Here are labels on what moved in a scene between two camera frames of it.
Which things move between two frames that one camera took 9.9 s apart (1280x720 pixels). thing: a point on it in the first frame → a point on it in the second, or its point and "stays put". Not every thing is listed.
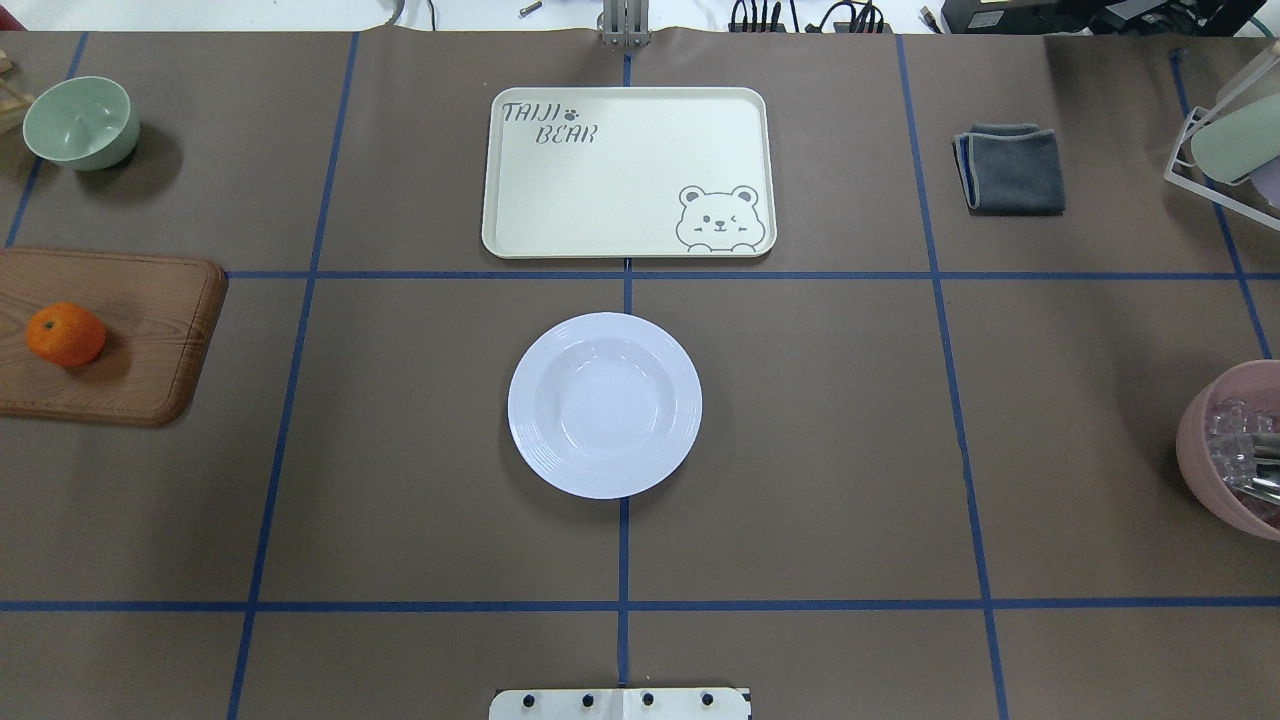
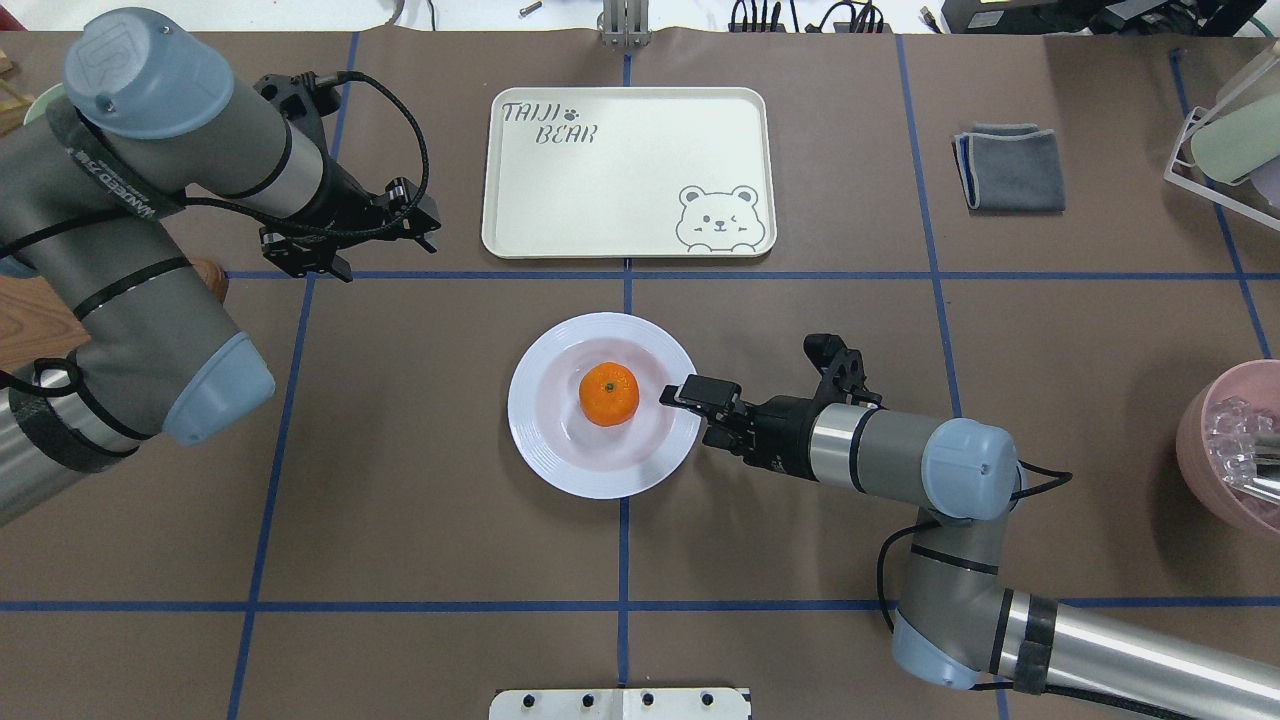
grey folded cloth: x=1009 y=169 stays put
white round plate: x=604 y=406 stays put
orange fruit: x=65 y=334 → x=608 y=394
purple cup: x=1267 y=181 stays put
